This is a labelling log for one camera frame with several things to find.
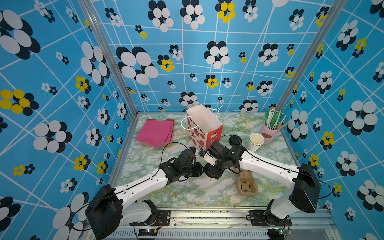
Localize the single white paper cup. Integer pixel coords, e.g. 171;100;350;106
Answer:
206;176;216;182

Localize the aluminium corner post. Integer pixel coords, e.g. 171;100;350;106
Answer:
276;0;347;111
79;0;138;118

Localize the brown cardboard napkin tray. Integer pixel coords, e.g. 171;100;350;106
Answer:
141;141;172;148

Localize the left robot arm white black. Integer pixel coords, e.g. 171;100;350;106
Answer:
85;147;204;240

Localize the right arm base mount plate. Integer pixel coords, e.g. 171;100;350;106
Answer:
246;210;293;228

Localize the aluminium front rail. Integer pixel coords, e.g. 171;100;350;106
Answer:
107;207;342;240

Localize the pink napkin stack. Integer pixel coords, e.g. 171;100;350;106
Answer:
136;119;174;143

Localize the red white paper gift bag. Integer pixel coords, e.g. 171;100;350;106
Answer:
181;105;224;151

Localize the pink straw holder cup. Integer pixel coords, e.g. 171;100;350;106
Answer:
259;124;279;145

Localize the left aluminium corner post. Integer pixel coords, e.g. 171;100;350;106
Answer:
79;0;138;118

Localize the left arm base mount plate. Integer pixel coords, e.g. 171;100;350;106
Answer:
130;210;171;227

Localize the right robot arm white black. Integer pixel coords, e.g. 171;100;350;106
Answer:
200;141;321;226

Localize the white paper cup stack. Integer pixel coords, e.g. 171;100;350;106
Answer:
247;133;265;152

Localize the right aluminium corner post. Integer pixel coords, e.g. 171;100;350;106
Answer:
276;0;347;111

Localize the brown pulp cup carrier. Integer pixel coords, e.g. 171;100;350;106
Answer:
236;170;259;197

